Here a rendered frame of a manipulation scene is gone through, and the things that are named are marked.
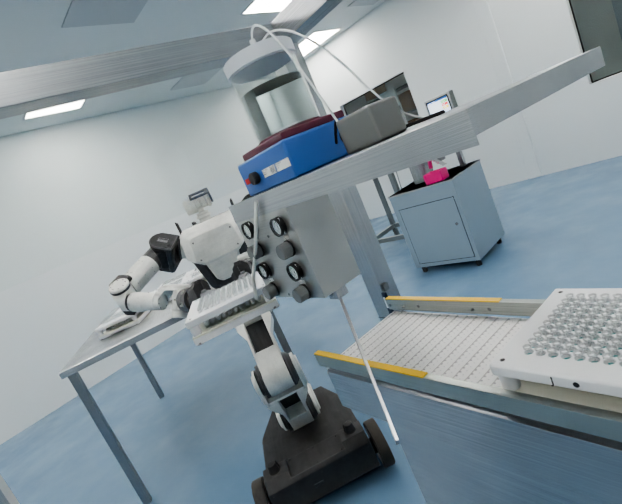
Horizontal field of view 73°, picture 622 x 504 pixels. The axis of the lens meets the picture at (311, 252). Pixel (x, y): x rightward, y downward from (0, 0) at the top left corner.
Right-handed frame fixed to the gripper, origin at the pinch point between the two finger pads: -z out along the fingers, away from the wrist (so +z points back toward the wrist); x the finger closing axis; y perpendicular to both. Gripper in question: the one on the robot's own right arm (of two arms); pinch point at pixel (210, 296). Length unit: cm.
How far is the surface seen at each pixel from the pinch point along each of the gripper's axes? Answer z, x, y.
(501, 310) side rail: -81, 20, -20
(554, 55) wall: 32, -35, -514
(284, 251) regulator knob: -61, -11, 11
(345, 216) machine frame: -44, -8, -26
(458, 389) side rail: -85, 19, 8
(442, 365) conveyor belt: -76, 21, -2
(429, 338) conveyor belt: -68, 21, -11
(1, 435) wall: 421, 90, 74
